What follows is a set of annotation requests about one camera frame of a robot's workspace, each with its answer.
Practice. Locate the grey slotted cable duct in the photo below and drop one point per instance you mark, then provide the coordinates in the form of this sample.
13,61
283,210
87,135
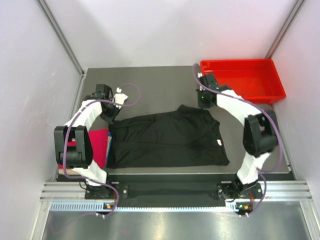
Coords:
85,206

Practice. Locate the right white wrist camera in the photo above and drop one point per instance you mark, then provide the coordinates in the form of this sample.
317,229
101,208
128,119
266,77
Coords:
200,75

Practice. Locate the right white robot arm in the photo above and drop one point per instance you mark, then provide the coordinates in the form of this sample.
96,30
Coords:
260,131

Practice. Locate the aluminium corner post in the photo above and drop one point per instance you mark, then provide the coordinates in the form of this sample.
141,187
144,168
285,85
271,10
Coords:
293,13
60,35

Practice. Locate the red plastic bin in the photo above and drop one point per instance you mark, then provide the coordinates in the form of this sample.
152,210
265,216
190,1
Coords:
255,80

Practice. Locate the red folded t shirt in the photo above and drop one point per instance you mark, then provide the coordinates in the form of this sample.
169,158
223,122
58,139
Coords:
98,145

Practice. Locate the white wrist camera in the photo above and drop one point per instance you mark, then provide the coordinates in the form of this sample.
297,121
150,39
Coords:
200,75
119,97

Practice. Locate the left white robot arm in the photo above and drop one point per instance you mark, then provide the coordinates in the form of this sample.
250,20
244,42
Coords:
86,115

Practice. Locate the black t shirt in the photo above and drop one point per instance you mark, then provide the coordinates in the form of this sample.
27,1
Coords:
186,137

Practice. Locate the left aluminium corner post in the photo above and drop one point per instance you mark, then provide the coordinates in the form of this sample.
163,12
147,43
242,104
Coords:
60,35

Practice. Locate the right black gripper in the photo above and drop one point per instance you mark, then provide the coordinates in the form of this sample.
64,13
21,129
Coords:
200,104

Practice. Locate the right aluminium corner post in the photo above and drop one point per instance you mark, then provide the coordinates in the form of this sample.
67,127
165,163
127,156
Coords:
293,13

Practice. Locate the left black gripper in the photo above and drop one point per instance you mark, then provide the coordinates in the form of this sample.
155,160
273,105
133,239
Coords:
111,119

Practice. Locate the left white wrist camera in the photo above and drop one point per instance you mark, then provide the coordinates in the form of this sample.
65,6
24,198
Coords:
119,97

